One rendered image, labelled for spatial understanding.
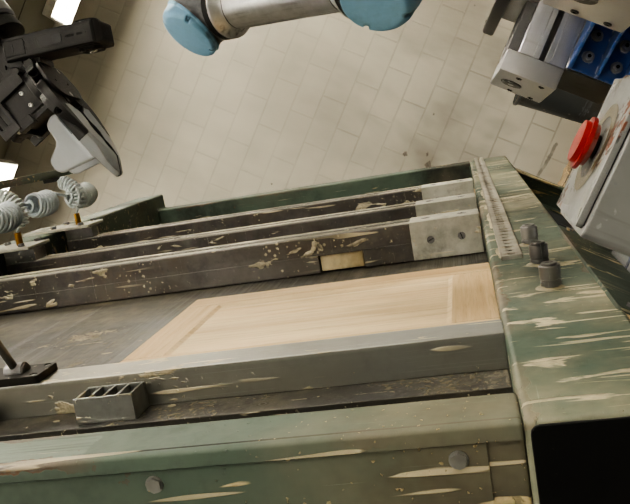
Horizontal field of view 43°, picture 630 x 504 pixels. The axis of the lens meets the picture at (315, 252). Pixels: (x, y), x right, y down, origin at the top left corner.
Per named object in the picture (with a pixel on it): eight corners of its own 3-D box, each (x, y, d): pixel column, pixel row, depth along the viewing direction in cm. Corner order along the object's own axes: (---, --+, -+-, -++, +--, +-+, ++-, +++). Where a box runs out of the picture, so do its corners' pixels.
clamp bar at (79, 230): (476, 210, 192) (463, 110, 188) (31, 273, 215) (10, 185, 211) (475, 204, 201) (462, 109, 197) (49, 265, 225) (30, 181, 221)
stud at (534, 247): (550, 264, 104) (548, 241, 103) (531, 266, 104) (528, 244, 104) (548, 260, 106) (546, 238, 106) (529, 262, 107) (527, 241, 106)
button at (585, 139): (621, 126, 57) (593, 115, 57) (596, 178, 58) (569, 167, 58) (611, 123, 60) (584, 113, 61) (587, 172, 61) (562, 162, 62)
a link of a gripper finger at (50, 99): (89, 144, 88) (39, 85, 89) (100, 134, 88) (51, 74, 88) (71, 141, 84) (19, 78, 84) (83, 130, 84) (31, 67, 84)
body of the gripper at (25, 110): (41, 151, 93) (-24, 72, 93) (95, 102, 92) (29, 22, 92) (8, 146, 85) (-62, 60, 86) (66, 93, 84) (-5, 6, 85)
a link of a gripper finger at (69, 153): (88, 202, 89) (36, 138, 89) (127, 167, 88) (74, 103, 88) (77, 202, 86) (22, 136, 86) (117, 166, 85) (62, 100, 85)
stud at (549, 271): (564, 288, 91) (561, 263, 91) (541, 290, 92) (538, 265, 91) (561, 283, 94) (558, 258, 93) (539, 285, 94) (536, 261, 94)
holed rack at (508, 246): (523, 257, 110) (522, 253, 110) (501, 260, 111) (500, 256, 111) (483, 158, 269) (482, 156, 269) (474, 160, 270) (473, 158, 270)
